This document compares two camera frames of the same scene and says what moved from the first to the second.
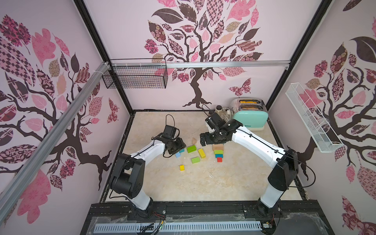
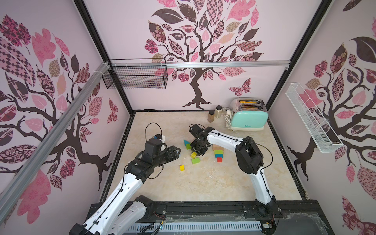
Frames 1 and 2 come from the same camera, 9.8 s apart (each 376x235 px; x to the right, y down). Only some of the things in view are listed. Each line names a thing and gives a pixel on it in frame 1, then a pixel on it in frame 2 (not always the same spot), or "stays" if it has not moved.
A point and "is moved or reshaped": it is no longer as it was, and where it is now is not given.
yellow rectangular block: [201, 153] is moved or reshaped
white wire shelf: [324, 138] stays
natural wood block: [220, 146] stays
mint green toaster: [252, 113] stays
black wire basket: [136, 74] stays
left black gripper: [180, 145] -> [170, 150]
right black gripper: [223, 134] -> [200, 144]
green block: [218, 152] stays
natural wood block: [218, 148] stays
